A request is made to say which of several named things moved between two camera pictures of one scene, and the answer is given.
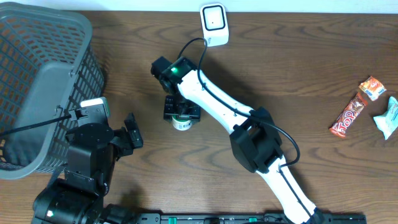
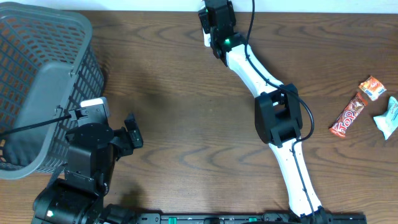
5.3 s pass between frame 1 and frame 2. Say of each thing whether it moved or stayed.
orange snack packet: stayed
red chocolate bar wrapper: stayed
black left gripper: stayed
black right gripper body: moved
